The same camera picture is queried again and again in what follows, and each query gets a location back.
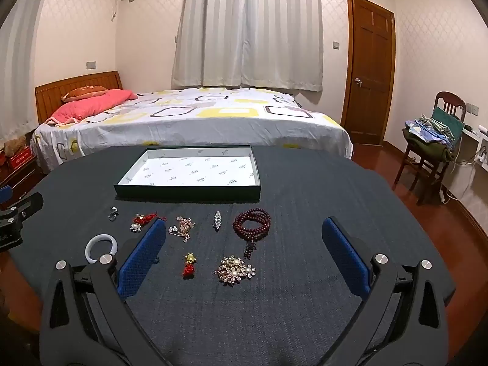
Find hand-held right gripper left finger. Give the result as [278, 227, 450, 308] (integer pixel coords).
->
[38, 218, 168, 366]

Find gold and red charm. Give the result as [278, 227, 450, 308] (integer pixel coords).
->
[181, 252, 199, 280]

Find wooden headboard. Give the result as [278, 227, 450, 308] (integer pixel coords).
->
[35, 70, 123, 124]

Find wooden chair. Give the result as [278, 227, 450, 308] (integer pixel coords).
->
[393, 91, 468, 204]

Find green box tray white inside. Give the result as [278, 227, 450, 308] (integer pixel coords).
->
[113, 145, 263, 203]

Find red box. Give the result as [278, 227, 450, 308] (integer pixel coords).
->
[5, 147, 35, 168]

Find white desk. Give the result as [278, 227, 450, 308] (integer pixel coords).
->
[459, 124, 488, 168]

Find bed with patterned sheet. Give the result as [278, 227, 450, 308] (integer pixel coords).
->
[31, 86, 353, 172]

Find pink pillow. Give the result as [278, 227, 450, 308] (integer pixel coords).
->
[46, 89, 138, 126]

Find wooden door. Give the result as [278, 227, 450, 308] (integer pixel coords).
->
[340, 0, 396, 146]

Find green bag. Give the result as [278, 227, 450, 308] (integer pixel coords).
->
[431, 106, 466, 149]

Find white cables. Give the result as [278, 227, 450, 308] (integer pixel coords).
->
[438, 137, 488, 203]

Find brown teddy bear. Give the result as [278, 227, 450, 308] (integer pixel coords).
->
[4, 135, 27, 157]

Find wooden nightstand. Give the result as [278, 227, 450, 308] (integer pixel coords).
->
[0, 156, 46, 199]

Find pile of clothes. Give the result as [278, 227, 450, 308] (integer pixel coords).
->
[404, 114, 456, 161]

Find dark red bead bracelet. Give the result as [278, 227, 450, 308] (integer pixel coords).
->
[232, 208, 272, 262]

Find pink gold brooch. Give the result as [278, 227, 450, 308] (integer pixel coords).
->
[168, 215, 196, 244]

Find grey striped curtain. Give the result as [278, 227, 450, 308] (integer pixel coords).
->
[0, 0, 42, 138]
[171, 0, 325, 92]

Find orange cushion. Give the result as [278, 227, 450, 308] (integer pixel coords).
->
[61, 85, 106, 103]

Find white jade bangle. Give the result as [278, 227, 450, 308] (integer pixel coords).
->
[84, 234, 120, 264]

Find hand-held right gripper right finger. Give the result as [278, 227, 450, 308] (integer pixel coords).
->
[321, 216, 449, 366]

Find large pearl flower brooch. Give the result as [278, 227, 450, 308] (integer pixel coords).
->
[214, 255, 256, 286]

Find red flower brooch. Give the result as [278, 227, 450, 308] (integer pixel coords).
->
[130, 211, 167, 233]

